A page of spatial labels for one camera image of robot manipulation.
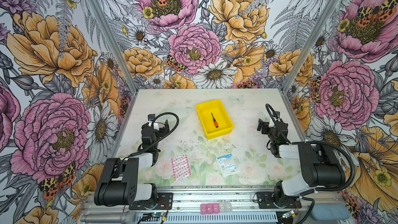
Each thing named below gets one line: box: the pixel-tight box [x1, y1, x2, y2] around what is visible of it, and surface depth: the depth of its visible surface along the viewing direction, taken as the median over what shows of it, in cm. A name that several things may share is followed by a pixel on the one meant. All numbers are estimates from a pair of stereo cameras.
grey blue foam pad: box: [311, 203, 350, 221], surface depth 70 cm
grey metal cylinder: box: [80, 211, 138, 224], surface depth 69 cm
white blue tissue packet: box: [217, 153, 238, 178], surface depth 87 cm
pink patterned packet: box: [171, 154, 192, 181], surface depth 87 cm
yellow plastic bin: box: [194, 99, 235, 140], surface depth 107 cm
